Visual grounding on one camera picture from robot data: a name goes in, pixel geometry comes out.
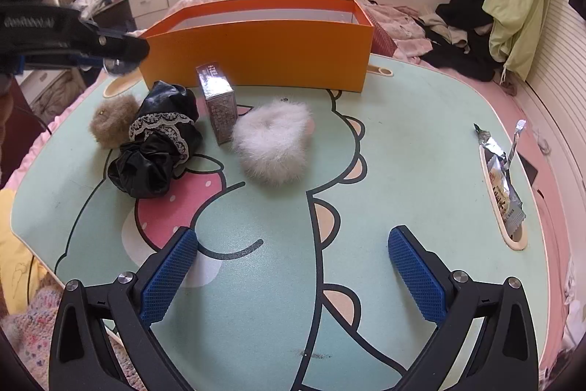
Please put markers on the beige crumpled garment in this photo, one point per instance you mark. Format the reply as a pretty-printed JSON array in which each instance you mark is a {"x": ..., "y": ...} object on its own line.
[{"x": 446, "y": 31}]

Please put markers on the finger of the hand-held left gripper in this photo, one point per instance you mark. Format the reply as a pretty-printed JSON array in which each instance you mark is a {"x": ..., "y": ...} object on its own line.
[{"x": 123, "y": 47}]

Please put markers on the pile of black clothes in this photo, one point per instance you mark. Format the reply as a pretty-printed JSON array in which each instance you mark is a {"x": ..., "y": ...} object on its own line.
[{"x": 462, "y": 6}]

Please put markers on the brown fluffy hair clip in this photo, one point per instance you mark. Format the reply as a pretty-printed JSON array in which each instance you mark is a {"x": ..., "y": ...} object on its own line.
[{"x": 112, "y": 120}]

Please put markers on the opened silver snack wrapper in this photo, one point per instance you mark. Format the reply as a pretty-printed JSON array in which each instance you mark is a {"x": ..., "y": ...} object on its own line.
[{"x": 501, "y": 189}]

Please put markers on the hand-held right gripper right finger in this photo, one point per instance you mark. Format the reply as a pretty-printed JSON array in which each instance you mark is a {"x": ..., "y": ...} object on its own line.
[{"x": 416, "y": 276}]

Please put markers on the green cartoon print desktop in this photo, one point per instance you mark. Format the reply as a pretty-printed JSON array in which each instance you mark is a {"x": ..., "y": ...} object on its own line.
[{"x": 389, "y": 171}]

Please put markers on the white plastic bag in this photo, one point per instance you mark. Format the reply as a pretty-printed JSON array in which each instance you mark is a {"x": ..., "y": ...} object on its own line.
[{"x": 270, "y": 143}]

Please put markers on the white drawer cabinet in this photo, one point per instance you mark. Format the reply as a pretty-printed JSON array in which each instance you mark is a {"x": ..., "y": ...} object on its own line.
[{"x": 149, "y": 1}]

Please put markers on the grey stylus pen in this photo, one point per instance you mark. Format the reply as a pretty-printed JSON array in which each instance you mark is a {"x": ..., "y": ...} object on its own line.
[{"x": 515, "y": 143}]

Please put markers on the yellow pillow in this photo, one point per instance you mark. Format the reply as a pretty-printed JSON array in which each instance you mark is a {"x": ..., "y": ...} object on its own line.
[{"x": 13, "y": 258}]

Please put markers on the multicolour knit blanket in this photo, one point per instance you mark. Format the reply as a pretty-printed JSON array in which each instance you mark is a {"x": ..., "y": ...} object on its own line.
[{"x": 32, "y": 317}]

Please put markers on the grey floral quilt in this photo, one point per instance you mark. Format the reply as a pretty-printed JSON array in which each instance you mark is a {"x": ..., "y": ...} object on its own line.
[{"x": 50, "y": 98}]

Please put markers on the dark red wooden panel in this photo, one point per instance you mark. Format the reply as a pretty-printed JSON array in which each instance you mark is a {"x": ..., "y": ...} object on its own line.
[{"x": 18, "y": 134}]

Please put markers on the black lace scrunchie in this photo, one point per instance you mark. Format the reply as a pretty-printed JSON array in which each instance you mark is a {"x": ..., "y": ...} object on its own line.
[{"x": 146, "y": 171}]

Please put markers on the black phone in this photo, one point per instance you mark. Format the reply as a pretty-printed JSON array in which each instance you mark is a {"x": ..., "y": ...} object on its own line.
[{"x": 531, "y": 172}]

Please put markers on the orange cardboard box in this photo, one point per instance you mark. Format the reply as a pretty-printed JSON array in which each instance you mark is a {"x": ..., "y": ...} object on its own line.
[{"x": 274, "y": 56}]

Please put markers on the white louvred wardrobe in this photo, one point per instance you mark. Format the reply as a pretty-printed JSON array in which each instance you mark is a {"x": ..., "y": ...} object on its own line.
[{"x": 563, "y": 52}]

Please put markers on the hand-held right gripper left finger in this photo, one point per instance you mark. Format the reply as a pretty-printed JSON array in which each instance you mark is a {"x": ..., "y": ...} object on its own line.
[{"x": 169, "y": 276}]

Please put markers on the small brown card box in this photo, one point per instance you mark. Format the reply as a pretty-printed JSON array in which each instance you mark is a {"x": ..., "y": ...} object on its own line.
[{"x": 219, "y": 111}]

